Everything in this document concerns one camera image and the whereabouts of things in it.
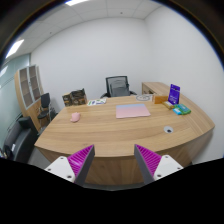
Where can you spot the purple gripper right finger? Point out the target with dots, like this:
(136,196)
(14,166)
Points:
(153,166)

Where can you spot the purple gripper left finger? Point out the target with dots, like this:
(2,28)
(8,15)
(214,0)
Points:
(75,167)

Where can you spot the yellow green small box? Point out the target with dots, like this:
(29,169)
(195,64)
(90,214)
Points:
(168,105)

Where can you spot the green blue packet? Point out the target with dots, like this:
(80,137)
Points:
(181,109)

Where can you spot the black leather armchair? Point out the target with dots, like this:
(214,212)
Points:
(19,143)

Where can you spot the small black visitor chair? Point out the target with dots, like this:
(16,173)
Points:
(45,110)

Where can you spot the wooden box holder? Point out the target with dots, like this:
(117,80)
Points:
(159,99)

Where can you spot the round white coaster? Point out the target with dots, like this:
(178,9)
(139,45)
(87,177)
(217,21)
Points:
(144,97)

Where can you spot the dark patterned box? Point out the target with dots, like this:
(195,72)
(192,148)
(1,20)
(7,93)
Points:
(75,98)

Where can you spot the white colourful booklet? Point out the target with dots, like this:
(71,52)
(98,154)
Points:
(96,102)

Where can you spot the wooden side cabinet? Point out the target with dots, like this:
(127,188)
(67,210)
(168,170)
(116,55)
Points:
(157,88)

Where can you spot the purple sign stand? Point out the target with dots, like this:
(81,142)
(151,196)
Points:
(174,94)

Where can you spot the black mesh office chair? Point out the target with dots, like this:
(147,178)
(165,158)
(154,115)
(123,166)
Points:
(117,86)

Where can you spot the wooden bookshelf cabinet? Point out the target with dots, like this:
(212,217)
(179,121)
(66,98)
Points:
(29,90)

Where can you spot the silver desk cable grommet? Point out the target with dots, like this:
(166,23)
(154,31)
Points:
(168,129)

